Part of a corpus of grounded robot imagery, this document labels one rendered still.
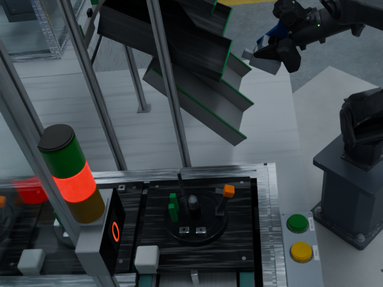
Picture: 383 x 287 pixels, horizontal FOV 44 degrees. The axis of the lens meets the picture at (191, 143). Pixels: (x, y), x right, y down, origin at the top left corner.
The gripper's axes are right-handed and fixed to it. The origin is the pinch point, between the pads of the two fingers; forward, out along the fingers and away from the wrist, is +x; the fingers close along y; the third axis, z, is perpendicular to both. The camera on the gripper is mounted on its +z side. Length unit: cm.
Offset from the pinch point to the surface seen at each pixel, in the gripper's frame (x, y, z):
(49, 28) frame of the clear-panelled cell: 88, -45, 14
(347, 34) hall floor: 30, -203, -122
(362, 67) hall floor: 22, -166, -126
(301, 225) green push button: 2.8, 26.5, -28.2
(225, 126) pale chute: 16.9, 6.8, -12.7
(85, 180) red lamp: 13, 50, 17
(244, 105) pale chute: 16.4, -5.9, -17.3
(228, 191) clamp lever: 11.7, 27.5, -13.2
